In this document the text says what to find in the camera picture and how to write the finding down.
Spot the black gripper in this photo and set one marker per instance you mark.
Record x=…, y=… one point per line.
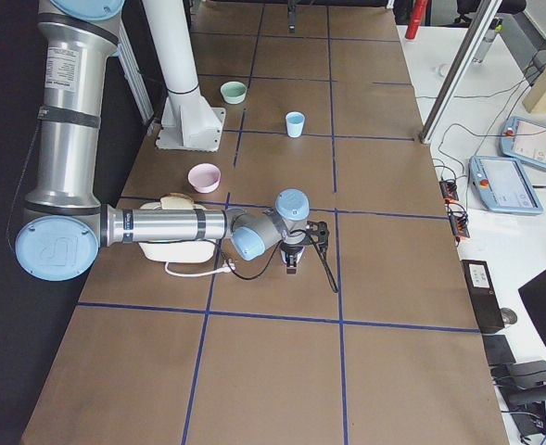
x=292, y=253
x=292, y=14

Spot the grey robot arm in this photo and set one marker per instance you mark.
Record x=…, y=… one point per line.
x=65, y=224

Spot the mint green bowl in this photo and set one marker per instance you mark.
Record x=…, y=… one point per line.
x=233, y=92

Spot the pink bowl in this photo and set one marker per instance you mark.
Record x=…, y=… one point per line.
x=204, y=177

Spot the red fire extinguisher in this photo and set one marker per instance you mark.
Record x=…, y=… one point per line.
x=418, y=13

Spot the toast bread slice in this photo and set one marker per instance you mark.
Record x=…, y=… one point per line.
x=175, y=201

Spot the orange black connector strip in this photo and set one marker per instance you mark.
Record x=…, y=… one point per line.
x=456, y=212

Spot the black box with label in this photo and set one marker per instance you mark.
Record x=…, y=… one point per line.
x=482, y=295

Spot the near teach pendant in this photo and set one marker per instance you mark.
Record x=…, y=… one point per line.
x=503, y=186

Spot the teach pendant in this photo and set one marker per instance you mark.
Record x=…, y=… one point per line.
x=524, y=140
x=503, y=186

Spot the far teach pendant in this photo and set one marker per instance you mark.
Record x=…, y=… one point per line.
x=524, y=140

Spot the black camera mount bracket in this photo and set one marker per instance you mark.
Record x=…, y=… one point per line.
x=316, y=234

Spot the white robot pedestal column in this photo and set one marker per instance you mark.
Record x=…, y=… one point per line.
x=188, y=121

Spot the aluminium frame post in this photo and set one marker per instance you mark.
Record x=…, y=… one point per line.
x=477, y=30

